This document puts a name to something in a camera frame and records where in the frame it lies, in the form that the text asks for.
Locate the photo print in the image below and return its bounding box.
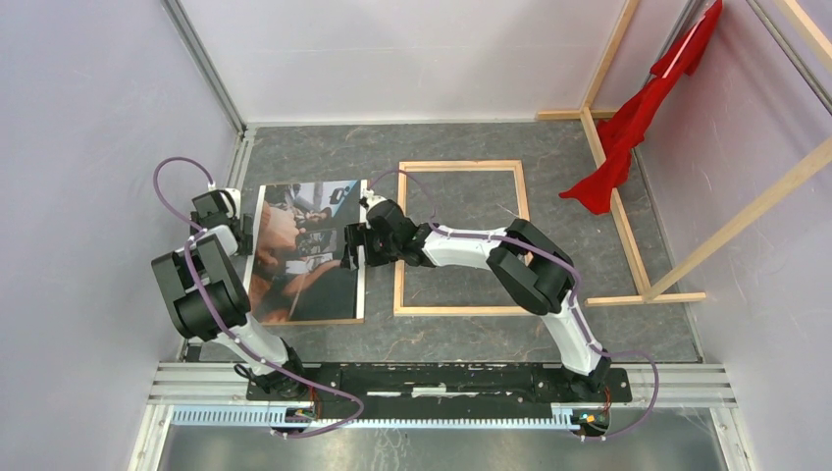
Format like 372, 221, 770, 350
248, 180, 369, 325

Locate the white wooden picture frame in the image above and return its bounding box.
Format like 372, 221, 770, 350
392, 159, 536, 318

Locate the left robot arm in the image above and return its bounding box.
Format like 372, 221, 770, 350
151, 188, 308, 400

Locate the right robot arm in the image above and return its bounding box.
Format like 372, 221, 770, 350
341, 196, 610, 400

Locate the wooden backing board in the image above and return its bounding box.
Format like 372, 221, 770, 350
249, 180, 370, 327

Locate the wooden beam rack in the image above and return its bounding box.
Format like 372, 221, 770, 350
536, 1, 831, 306

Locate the red cloth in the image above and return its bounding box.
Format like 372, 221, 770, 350
559, 0, 723, 215

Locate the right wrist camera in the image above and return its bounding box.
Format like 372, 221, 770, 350
359, 188, 388, 211

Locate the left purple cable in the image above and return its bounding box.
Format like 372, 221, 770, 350
152, 156, 365, 440

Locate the purple cable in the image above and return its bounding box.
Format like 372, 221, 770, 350
367, 169, 661, 444
152, 156, 365, 440

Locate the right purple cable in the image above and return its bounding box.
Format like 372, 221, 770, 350
367, 169, 661, 444

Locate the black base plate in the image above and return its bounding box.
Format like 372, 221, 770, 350
234, 361, 633, 420

